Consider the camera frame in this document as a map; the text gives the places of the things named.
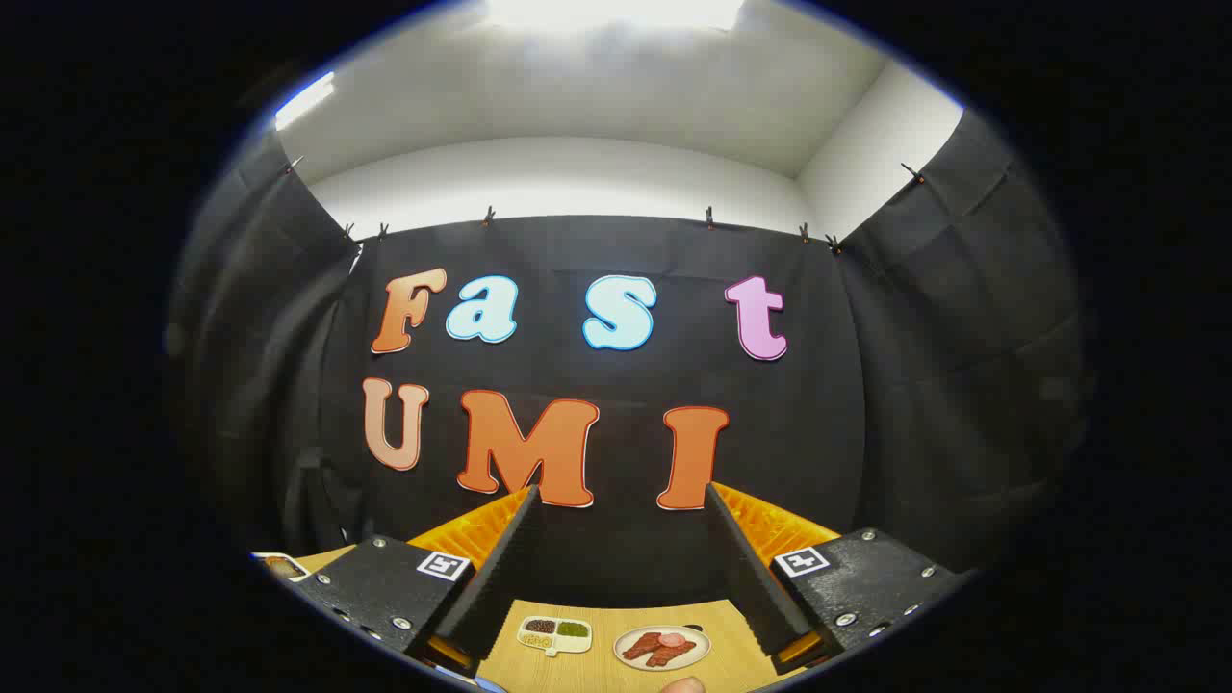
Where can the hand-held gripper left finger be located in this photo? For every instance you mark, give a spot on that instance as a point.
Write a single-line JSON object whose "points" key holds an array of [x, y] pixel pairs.
{"points": [[491, 587]]}

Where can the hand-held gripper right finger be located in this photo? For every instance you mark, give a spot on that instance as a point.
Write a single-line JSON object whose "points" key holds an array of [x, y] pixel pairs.
{"points": [[756, 587]]}

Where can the dark brown beans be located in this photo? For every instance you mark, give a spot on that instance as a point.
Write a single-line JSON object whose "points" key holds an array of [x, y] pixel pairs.
{"points": [[540, 627]]}

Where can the pale soybeans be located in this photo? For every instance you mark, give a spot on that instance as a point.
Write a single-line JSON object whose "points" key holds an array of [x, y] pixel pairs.
{"points": [[539, 640]]}

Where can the white oval meat plate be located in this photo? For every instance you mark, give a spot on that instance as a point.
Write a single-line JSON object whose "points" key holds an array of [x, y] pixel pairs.
{"points": [[701, 643]]}

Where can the white divided snack tray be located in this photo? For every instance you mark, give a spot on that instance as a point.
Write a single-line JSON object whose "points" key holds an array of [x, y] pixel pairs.
{"points": [[554, 651]]}

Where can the green mung beans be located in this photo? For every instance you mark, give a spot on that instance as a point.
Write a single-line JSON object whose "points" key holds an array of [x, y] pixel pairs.
{"points": [[573, 629]]}

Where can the brown meat piece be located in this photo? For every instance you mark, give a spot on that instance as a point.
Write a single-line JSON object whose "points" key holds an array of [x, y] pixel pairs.
{"points": [[640, 647], [674, 654]]}

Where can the cream toaster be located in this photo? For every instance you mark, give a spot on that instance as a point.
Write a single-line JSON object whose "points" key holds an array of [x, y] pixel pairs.
{"points": [[296, 577]]}

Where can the row of black cloth clips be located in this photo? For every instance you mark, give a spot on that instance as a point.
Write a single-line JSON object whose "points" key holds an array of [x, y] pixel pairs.
{"points": [[489, 216]]}

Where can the ceiling light panel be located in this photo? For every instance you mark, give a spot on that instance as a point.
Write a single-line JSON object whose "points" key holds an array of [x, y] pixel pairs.
{"points": [[616, 12]]}

